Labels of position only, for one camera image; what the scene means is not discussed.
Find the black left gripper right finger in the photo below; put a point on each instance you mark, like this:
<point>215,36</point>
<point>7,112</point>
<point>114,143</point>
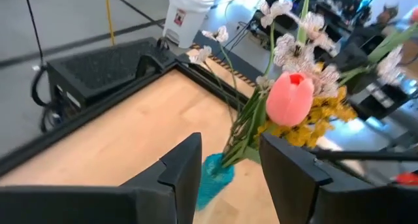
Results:
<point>310,198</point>

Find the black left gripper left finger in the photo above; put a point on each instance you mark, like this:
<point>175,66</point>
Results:
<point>114,204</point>

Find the yellow artificial flower bunch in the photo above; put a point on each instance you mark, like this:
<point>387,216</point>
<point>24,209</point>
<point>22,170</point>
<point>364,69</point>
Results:
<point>326,114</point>

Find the white artificial flower bunch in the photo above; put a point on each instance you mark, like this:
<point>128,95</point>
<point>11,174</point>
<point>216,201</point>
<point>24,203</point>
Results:
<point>287,52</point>

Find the teal glass vase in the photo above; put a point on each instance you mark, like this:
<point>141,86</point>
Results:
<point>214,178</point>

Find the black computer case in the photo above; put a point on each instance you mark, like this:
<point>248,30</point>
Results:
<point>107,67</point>

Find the white trash bin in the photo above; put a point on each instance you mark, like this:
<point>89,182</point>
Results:
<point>187,15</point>

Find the black aluminium table frame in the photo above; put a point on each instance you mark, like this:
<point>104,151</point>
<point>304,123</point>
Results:
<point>98,116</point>

